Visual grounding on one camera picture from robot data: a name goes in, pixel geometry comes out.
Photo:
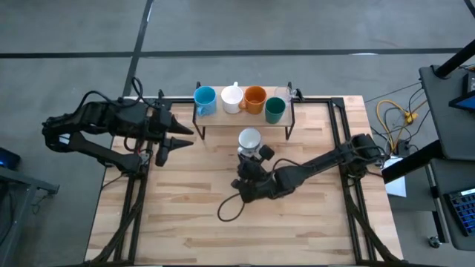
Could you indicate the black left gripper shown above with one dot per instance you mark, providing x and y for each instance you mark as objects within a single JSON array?
[{"x": 161, "y": 126}]

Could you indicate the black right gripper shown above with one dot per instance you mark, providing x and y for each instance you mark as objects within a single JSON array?
[{"x": 252, "y": 172}]

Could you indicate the navy white floral mug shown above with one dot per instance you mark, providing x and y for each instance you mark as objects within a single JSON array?
[{"x": 249, "y": 139}]

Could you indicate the light blue faceted mug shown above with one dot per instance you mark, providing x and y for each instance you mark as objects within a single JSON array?
[{"x": 205, "y": 97}]

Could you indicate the orange faceted mug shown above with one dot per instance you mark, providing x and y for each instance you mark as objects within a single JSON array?
[{"x": 255, "y": 100}]

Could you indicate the white ceramic mug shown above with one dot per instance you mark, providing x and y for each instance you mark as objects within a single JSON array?
[{"x": 232, "y": 97}]

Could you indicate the clear glass cup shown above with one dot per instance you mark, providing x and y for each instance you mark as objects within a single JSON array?
[{"x": 286, "y": 92}]

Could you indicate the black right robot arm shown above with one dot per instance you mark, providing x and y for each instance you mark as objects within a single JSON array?
[{"x": 319, "y": 163}]

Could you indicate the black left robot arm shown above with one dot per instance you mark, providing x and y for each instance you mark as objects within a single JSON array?
[{"x": 104, "y": 118}]

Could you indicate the wooden shelf with black legs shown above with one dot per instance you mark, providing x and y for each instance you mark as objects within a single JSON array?
[{"x": 237, "y": 121}]

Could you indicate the white paper sheet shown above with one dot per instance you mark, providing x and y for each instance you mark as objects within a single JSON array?
[{"x": 396, "y": 185}]

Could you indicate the grey metal side table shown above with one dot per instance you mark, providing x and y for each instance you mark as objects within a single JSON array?
[{"x": 22, "y": 185}]

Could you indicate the black device with blue light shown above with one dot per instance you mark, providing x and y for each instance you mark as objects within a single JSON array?
[{"x": 8, "y": 158}]

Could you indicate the small caster wheel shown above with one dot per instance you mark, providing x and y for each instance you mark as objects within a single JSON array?
[{"x": 435, "y": 242}]

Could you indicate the grey side desk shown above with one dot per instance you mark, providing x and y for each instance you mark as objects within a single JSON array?
[{"x": 452, "y": 130}]

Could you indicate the keyboard with coloured keys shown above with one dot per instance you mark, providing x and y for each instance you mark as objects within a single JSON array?
[{"x": 464, "y": 211}]

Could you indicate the tablet with blue screen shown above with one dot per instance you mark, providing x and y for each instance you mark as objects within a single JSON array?
[{"x": 464, "y": 102}]

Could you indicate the black slanted pole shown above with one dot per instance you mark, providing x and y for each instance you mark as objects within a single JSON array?
[{"x": 456, "y": 59}]

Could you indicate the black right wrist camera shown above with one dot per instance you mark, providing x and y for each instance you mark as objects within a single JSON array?
[{"x": 266, "y": 152}]

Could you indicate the black aluminium table frame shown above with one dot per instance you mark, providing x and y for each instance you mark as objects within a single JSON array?
[{"x": 178, "y": 99}]

